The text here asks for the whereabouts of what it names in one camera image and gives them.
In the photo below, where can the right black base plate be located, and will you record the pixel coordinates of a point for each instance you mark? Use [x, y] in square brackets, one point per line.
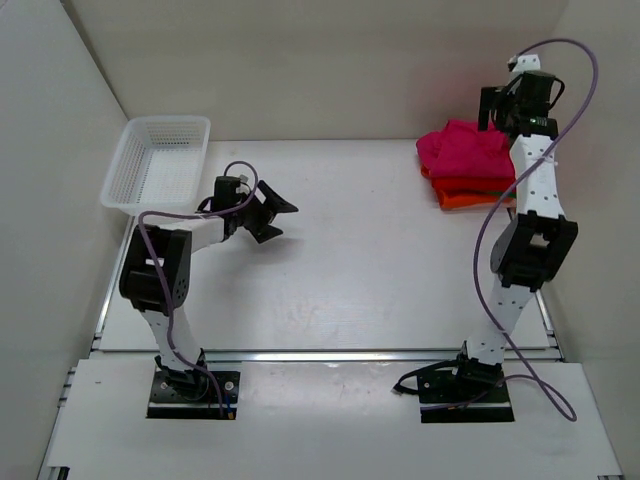
[444, 399]

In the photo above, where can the green folded t shirt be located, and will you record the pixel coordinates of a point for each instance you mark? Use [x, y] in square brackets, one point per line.
[498, 194]

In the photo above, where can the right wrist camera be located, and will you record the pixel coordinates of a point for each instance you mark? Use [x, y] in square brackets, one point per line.
[533, 87]

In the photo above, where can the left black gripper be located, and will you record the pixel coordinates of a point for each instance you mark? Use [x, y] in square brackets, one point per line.
[272, 205]

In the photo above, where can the red folded t shirt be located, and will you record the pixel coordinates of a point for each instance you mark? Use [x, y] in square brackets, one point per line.
[472, 184]

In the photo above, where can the white plastic basket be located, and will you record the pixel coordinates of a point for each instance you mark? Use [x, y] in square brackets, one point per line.
[157, 165]

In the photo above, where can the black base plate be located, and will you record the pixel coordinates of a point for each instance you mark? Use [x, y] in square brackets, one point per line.
[444, 399]
[171, 399]

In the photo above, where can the aluminium rail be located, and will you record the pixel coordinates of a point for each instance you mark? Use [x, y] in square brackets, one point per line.
[326, 356]

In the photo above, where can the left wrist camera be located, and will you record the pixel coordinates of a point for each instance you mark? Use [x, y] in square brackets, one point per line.
[229, 191]

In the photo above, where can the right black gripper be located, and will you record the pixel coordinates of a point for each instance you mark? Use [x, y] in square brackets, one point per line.
[488, 97]

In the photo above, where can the magenta t shirt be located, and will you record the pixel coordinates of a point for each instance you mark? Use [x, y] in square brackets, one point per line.
[460, 149]

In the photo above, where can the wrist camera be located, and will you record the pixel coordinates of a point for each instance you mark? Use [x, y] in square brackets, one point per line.
[533, 87]
[229, 191]

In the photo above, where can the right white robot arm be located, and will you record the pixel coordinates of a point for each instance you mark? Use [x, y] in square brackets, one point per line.
[526, 255]

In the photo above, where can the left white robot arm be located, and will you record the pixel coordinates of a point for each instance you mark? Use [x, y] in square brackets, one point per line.
[156, 274]

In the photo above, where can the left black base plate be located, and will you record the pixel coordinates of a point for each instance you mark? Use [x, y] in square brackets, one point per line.
[171, 399]

